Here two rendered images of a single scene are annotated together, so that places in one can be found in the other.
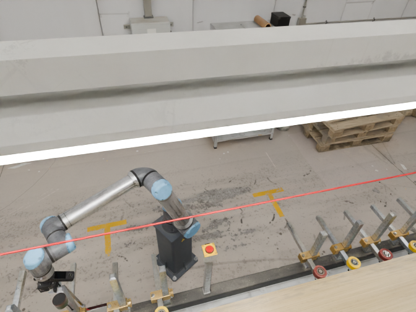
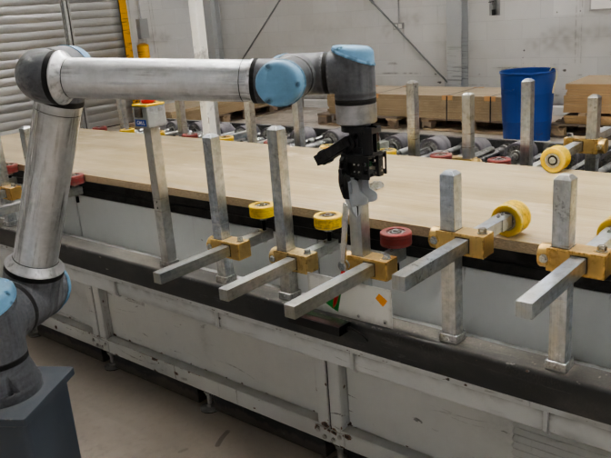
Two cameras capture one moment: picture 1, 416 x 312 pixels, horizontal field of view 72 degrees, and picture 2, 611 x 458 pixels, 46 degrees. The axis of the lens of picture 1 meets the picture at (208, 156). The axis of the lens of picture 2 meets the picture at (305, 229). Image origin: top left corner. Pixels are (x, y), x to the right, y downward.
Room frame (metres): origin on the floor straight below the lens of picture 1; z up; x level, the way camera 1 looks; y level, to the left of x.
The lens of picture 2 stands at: (1.60, 2.05, 1.46)
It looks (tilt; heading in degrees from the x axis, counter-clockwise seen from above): 17 degrees down; 238
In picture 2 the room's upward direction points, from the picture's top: 4 degrees counter-clockwise
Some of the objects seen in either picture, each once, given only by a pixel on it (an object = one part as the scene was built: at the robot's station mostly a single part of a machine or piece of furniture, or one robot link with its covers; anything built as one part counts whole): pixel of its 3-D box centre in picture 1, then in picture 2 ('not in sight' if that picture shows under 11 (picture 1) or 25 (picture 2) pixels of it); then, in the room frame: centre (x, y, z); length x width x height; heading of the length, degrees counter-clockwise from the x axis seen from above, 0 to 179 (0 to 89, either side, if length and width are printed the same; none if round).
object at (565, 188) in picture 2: not in sight; (561, 289); (0.45, 1.17, 0.88); 0.04 x 0.04 x 0.48; 17
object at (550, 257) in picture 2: not in sight; (574, 259); (0.44, 1.19, 0.95); 0.14 x 0.06 x 0.05; 107
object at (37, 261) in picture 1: (38, 262); (353, 74); (0.66, 0.78, 1.32); 0.10 x 0.09 x 0.12; 134
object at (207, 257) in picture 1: (208, 253); (149, 115); (0.82, -0.03, 1.18); 0.07 x 0.07 x 0.08; 17
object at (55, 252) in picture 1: (60, 246); (301, 74); (0.74, 0.70, 1.32); 0.12 x 0.12 x 0.09; 44
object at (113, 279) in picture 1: (120, 296); (283, 215); (0.67, 0.45, 0.94); 0.04 x 0.04 x 0.48; 17
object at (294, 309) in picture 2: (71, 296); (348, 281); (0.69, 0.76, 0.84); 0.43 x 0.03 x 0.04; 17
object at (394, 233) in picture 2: not in sight; (395, 251); (0.49, 0.70, 0.85); 0.08 x 0.08 x 0.11
